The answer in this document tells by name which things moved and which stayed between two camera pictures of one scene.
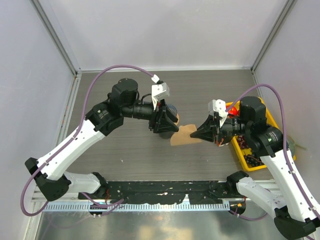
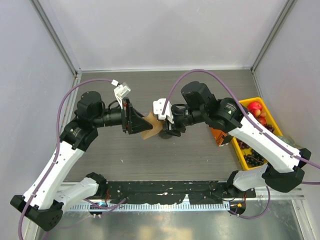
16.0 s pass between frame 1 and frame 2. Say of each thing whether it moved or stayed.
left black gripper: moved
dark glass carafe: stayed
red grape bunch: stayed
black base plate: stayed
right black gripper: moved
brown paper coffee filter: moved
